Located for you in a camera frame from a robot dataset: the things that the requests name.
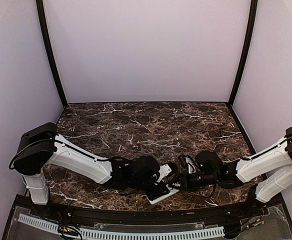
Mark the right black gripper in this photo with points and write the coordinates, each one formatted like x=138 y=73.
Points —
x=185 y=183

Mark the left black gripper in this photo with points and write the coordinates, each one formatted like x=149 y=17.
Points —
x=158 y=193

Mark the white remote control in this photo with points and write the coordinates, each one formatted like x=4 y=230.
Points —
x=155 y=198

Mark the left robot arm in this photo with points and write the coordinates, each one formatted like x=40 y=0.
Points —
x=44 y=145

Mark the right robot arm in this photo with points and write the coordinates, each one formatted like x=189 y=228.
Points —
x=208 y=169

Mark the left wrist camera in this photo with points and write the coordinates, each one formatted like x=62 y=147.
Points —
x=168 y=170

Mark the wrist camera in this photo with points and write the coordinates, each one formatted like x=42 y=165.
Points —
x=168 y=170
x=187 y=162

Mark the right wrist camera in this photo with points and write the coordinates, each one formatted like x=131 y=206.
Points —
x=187 y=162

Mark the black front rail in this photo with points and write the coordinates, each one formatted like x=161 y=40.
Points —
x=228 y=214

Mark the white slotted cable duct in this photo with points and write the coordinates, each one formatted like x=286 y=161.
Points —
x=86 y=233

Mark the right black frame post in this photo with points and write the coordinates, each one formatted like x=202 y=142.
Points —
x=244 y=53

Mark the black frame post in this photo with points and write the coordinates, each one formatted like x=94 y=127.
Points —
x=49 y=52
x=244 y=53

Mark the left black frame post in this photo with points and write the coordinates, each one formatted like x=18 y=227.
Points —
x=49 y=52

